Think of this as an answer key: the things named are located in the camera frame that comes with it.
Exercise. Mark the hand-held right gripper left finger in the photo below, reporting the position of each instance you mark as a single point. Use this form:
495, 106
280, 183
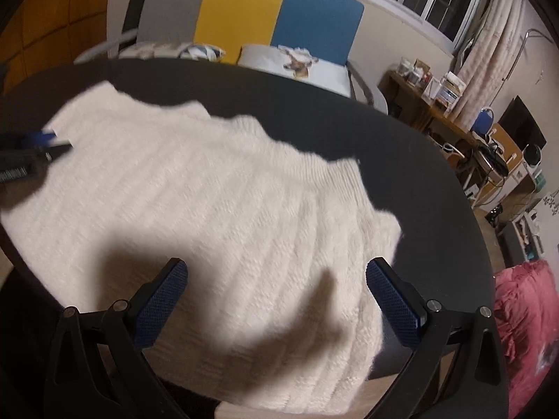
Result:
161, 301

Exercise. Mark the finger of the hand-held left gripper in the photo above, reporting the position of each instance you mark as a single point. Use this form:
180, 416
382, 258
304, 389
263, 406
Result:
52, 150
41, 135

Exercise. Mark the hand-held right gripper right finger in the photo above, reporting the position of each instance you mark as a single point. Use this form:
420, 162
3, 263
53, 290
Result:
393, 301

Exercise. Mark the white knit sweater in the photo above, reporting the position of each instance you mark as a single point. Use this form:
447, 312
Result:
196, 209

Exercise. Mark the wooden wardrobe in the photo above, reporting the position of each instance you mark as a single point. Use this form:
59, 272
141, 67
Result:
48, 13

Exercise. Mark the red blanket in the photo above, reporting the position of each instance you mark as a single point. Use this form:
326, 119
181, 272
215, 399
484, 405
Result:
533, 327

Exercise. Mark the geometric print pillow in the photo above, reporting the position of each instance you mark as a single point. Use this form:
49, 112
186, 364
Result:
174, 51

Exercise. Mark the white cabinet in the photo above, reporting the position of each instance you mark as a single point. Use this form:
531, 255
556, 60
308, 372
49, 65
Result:
535, 222

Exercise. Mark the wooden desk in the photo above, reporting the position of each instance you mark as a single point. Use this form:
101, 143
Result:
441, 126

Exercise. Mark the blue bag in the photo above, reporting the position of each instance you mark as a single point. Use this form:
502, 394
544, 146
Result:
484, 123

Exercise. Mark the row of books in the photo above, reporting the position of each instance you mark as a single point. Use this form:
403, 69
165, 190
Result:
450, 91

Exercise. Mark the black monitor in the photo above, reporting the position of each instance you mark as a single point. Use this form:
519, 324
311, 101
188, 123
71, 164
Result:
522, 122

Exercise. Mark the grey yellow blue sofa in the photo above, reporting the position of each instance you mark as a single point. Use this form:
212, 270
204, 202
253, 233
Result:
244, 13

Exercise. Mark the deer print pillow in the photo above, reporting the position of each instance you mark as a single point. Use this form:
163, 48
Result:
301, 67

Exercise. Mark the beige patterned curtain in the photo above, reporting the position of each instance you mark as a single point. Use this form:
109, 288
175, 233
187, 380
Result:
493, 52

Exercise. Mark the curved metal rod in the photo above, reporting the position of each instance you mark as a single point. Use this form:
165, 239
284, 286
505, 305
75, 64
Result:
522, 48

